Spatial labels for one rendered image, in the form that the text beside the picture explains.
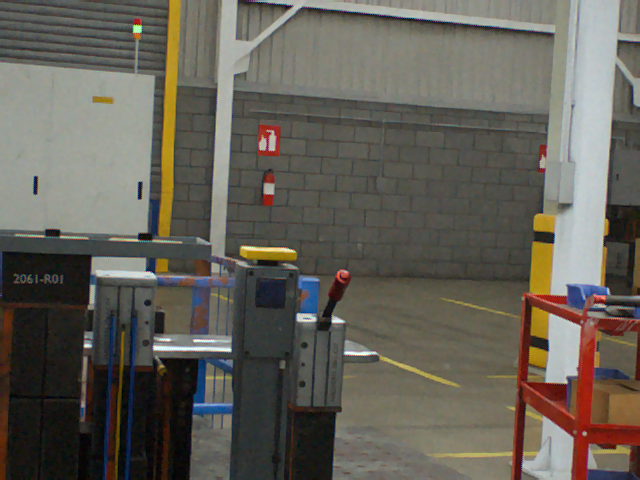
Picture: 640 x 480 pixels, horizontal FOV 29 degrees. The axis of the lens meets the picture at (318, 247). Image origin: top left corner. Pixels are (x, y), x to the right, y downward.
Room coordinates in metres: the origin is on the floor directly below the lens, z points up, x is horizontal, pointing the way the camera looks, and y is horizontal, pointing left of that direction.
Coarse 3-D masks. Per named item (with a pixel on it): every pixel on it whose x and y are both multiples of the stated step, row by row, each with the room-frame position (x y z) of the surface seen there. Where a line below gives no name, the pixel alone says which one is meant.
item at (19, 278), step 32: (32, 256) 1.42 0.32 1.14; (64, 256) 1.43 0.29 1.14; (0, 288) 1.41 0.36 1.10; (32, 288) 1.42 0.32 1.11; (64, 288) 1.43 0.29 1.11; (32, 320) 1.42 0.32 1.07; (64, 320) 1.43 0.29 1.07; (32, 352) 1.42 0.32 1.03; (64, 352) 1.43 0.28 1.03; (0, 384) 1.42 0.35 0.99; (32, 384) 1.42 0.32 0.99; (64, 384) 1.43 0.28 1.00; (0, 416) 1.42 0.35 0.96; (32, 416) 1.42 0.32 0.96; (64, 416) 1.43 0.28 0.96; (0, 448) 1.42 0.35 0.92; (32, 448) 1.43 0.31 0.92; (64, 448) 1.43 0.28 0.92
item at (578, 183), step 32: (576, 0) 5.53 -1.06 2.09; (608, 0) 5.50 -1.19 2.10; (576, 32) 5.54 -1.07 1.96; (608, 32) 5.51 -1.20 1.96; (576, 64) 5.53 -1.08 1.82; (608, 64) 5.51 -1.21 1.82; (576, 96) 5.52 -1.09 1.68; (608, 96) 5.52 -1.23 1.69; (576, 128) 5.50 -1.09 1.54; (608, 128) 5.52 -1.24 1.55; (576, 160) 5.48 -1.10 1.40; (576, 192) 5.48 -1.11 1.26; (576, 224) 5.47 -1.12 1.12; (576, 256) 5.48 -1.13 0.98; (576, 352) 5.49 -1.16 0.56; (544, 448) 5.53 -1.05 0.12
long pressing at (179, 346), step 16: (160, 336) 1.87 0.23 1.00; (176, 336) 1.88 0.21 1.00; (192, 336) 1.89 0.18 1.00; (208, 336) 1.90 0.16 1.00; (224, 336) 1.91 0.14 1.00; (160, 352) 1.73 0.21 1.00; (176, 352) 1.73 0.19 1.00; (192, 352) 1.74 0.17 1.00; (208, 352) 1.74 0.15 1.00; (224, 352) 1.75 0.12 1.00; (352, 352) 1.79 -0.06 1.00; (368, 352) 1.80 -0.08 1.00
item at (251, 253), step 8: (248, 248) 1.50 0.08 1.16; (256, 248) 1.51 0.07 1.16; (264, 248) 1.51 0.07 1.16; (272, 248) 1.53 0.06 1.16; (280, 248) 1.54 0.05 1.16; (248, 256) 1.48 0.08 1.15; (256, 256) 1.48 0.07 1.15; (264, 256) 1.48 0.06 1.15; (272, 256) 1.49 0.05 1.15; (280, 256) 1.49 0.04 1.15; (288, 256) 1.49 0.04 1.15; (296, 256) 1.49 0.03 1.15; (264, 264) 1.50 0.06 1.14; (272, 264) 1.50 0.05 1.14
